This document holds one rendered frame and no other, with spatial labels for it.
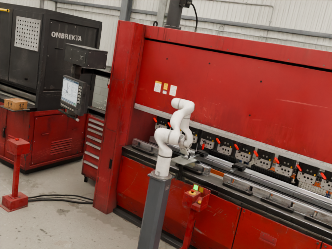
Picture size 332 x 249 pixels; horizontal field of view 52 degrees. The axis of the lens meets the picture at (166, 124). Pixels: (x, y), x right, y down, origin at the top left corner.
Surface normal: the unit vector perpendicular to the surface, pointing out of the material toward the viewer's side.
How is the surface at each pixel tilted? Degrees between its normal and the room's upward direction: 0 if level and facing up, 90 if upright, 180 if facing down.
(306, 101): 90
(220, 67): 90
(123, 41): 90
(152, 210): 90
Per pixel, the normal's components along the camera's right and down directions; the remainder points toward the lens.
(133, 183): -0.57, 0.09
